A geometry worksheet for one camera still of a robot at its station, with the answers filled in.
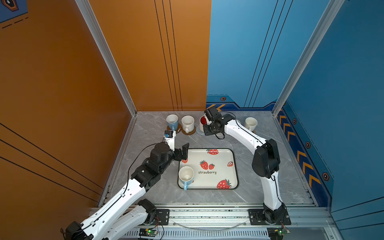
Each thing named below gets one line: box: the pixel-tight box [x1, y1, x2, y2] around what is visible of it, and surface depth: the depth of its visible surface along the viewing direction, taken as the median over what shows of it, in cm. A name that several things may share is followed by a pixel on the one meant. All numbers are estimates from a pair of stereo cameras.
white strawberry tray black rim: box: [178, 148, 239, 190], surface depth 92 cm
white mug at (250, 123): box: [244, 117, 258, 132], surface depth 104 cm
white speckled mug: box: [181, 115, 195, 134], surface depth 104 cm
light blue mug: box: [178, 166, 195, 191], surface depth 81 cm
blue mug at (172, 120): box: [166, 114, 179, 131], surface depth 104 cm
